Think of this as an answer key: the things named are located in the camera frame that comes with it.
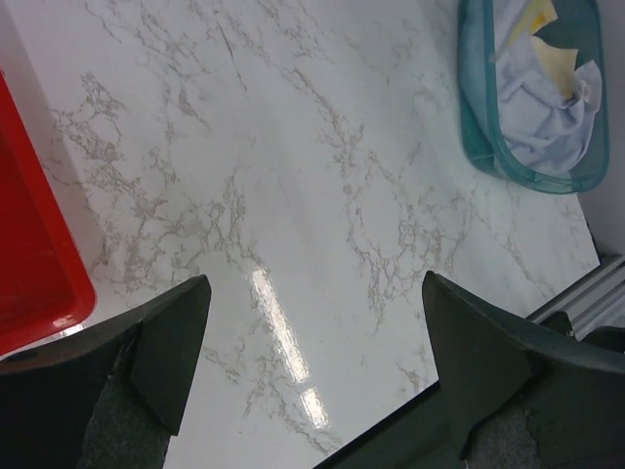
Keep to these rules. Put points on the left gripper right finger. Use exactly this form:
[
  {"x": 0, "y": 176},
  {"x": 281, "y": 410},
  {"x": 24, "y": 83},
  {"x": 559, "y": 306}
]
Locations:
[{"x": 501, "y": 375}]

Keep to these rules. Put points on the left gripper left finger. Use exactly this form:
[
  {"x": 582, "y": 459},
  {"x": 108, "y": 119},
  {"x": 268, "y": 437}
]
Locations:
[{"x": 109, "y": 396}]

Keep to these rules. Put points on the red plastic tray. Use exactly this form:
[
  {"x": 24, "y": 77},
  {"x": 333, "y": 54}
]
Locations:
[{"x": 45, "y": 288}]

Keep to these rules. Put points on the light blue towel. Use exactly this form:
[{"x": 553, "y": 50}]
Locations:
[{"x": 544, "y": 132}]

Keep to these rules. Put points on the teal plastic basket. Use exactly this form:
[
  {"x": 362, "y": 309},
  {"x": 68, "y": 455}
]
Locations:
[{"x": 578, "y": 27}]

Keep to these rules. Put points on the yellow towel in basket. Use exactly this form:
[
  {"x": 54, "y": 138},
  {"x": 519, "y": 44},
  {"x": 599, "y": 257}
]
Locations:
[{"x": 518, "y": 18}]

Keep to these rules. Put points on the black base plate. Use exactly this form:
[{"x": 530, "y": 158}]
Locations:
[{"x": 416, "y": 435}]

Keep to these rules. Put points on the aluminium rail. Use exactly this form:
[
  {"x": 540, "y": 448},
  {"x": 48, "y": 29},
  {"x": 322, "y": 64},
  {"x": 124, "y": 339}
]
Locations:
[{"x": 594, "y": 301}]

